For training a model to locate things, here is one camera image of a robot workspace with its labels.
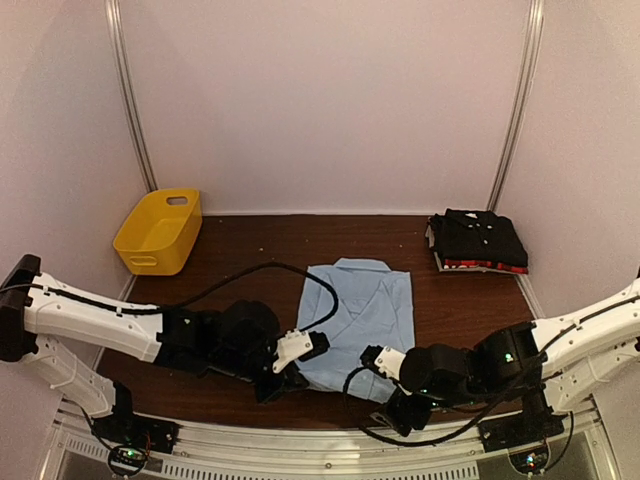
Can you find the light blue long sleeve shirt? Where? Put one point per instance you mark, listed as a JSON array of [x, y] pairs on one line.
[[375, 308]]

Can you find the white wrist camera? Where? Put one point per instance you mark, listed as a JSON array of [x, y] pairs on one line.
[[383, 361], [298, 345]]

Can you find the aluminium right corner post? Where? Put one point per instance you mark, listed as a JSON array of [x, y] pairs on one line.
[[529, 60]]

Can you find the aluminium corner post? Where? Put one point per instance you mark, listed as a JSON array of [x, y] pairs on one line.
[[529, 60], [132, 115]]

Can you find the yellow plastic basket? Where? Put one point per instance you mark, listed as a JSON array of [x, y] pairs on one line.
[[159, 234]]

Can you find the black folded button shirt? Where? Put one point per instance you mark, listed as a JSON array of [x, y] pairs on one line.
[[473, 235]]

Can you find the aluminium left corner post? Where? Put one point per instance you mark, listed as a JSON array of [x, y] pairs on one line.
[[132, 115]]

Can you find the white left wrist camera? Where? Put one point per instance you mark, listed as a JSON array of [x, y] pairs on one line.
[[298, 345]]

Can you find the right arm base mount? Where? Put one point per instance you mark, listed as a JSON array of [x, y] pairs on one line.
[[518, 430]]

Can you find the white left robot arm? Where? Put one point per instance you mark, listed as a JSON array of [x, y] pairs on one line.
[[37, 310]]

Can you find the red black plaid folded shirt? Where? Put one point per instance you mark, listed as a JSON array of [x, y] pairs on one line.
[[481, 266]]

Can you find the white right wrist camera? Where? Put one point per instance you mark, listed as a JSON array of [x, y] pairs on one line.
[[383, 361]]

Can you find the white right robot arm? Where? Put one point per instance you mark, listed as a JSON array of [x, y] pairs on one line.
[[578, 351]]

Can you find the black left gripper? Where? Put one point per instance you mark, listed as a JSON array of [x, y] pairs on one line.
[[290, 380]]

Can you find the aluminium front rail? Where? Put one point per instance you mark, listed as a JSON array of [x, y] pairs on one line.
[[209, 451]]

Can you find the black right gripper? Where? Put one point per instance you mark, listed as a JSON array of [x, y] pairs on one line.
[[398, 413]]

